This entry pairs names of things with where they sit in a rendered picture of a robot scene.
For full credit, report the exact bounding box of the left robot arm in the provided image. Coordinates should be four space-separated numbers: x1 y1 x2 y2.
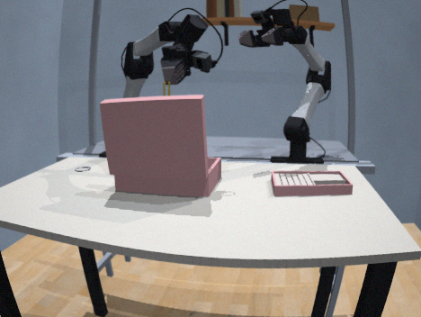
250 9 331 164

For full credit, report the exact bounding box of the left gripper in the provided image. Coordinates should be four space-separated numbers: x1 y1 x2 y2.
238 27 285 48

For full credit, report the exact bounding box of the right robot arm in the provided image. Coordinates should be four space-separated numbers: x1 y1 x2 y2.
123 14 216 98

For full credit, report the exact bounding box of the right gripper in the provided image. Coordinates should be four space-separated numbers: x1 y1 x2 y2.
160 43 191 85

